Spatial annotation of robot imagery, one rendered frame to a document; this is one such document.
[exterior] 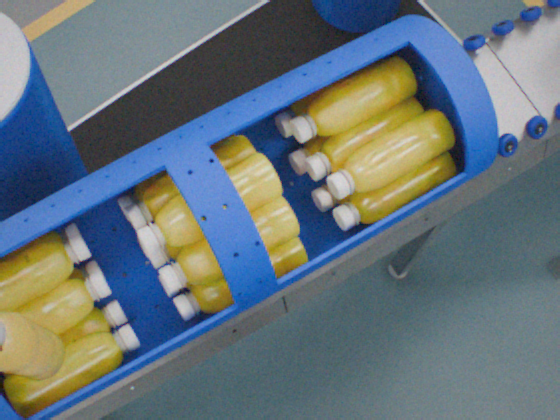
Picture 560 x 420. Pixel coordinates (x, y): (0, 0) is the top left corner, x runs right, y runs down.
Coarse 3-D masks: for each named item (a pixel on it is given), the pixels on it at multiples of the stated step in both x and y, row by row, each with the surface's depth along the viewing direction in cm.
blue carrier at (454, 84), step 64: (320, 64) 116; (448, 64) 113; (192, 128) 111; (256, 128) 130; (64, 192) 108; (192, 192) 104; (0, 256) 101; (128, 256) 128; (256, 256) 106; (320, 256) 114; (128, 320) 125; (192, 320) 121; (0, 384) 120
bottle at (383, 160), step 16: (432, 112) 121; (400, 128) 120; (416, 128) 119; (432, 128) 119; (448, 128) 119; (368, 144) 119; (384, 144) 118; (400, 144) 118; (416, 144) 118; (432, 144) 119; (448, 144) 120; (352, 160) 118; (368, 160) 117; (384, 160) 117; (400, 160) 118; (416, 160) 119; (352, 176) 117; (368, 176) 117; (384, 176) 117; (400, 176) 120; (352, 192) 118
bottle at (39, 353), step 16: (0, 320) 85; (16, 320) 87; (16, 336) 86; (32, 336) 89; (48, 336) 96; (0, 352) 85; (16, 352) 86; (32, 352) 89; (48, 352) 95; (64, 352) 101; (0, 368) 87; (16, 368) 88; (32, 368) 92; (48, 368) 97
